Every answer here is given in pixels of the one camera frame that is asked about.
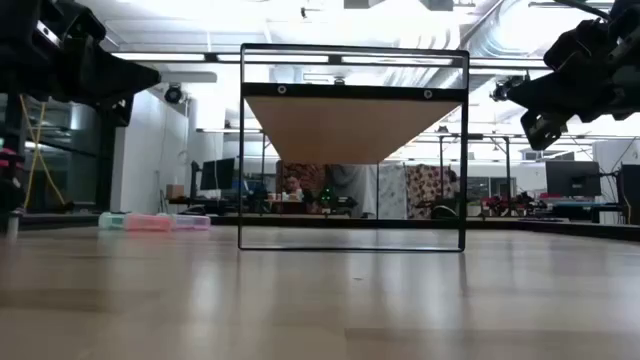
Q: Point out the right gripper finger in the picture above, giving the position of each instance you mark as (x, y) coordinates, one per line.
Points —
(565, 87)
(565, 107)

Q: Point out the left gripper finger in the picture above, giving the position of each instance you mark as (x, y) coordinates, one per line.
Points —
(120, 111)
(110, 75)

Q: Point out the teal plastic block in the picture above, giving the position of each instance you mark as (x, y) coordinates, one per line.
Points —
(111, 221)

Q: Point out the pink plastic block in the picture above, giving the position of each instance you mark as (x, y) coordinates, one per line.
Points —
(147, 223)

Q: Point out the long ceiling light strip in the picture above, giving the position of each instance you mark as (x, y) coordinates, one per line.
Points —
(160, 56)

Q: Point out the black round ceiling spotlight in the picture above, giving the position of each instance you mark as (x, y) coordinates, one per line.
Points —
(173, 93)

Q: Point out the black track spotlight cluster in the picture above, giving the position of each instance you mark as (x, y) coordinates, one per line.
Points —
(505, 89)

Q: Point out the black computer monitor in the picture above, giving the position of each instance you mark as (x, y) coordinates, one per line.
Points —
(631, 190)
(572, 178)
(217, 173)

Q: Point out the brown cardboard box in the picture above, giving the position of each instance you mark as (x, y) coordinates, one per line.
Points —
(175, 191)

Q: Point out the dark background desk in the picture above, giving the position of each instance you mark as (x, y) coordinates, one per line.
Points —
(205, 204)
(585, 209)

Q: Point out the black office chair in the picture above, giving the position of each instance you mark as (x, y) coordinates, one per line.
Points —
(445, 209)

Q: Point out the dark floral cloth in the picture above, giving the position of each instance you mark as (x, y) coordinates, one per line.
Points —
(425, 187)

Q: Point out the person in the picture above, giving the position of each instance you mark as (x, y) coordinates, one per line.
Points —
(293, 186)

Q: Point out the white patterned cloth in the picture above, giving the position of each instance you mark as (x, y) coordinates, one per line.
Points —
(392, 192)

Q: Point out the red mandala cloth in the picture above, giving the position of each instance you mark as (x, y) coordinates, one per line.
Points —
(312, 175)

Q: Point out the background robot green light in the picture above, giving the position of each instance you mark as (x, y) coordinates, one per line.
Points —
(330, 199)

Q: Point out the grey hanging cloth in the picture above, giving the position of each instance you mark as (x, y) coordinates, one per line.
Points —
(350, 185)

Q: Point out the black metal workstation frame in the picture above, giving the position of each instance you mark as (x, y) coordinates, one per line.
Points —
(475, 136)

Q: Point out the black aluminium rig frame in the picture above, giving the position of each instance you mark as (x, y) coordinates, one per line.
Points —
(575, 228)

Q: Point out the grey cylindrical post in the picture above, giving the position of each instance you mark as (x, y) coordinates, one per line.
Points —
(13, 225)

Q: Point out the wooden shelf black metal frame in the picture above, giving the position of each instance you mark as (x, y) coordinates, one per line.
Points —
(350, 130)

